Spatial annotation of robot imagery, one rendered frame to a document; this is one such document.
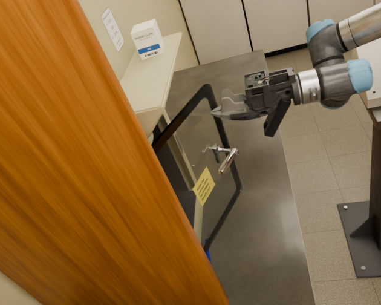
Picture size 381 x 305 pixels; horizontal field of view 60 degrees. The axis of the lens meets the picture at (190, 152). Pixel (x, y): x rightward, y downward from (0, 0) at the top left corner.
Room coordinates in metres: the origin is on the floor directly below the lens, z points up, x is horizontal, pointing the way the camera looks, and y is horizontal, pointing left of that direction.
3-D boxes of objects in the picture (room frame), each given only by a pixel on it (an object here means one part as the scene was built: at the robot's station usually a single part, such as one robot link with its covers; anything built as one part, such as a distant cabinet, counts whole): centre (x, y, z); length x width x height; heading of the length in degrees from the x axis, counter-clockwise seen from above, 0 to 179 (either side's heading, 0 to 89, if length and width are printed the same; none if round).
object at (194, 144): (0.63, 0.00, 1.19); 0.30 x 0.01 x 0.40; 134
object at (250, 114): (0.65, -0.17, 1.31); 0.09 x 0.05 x 0.02; 71
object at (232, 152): (0.66, -0.07, 1.20); 0.10 x 0.05 x 0.03; 134
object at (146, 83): (0.65, 0.02, 1.46); 0.32 x 0.11 x 0.10; 161
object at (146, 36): (0.72, -0.01, 1.54); 0.05 x 0.05 x 0.06; 75
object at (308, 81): (0.62, -0.31, 1.33); 0.08 x 0.05 x 0.08; 161
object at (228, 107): (0.67, -0.12, 1.33); 0.09 x 0.03 x 0.06; 71
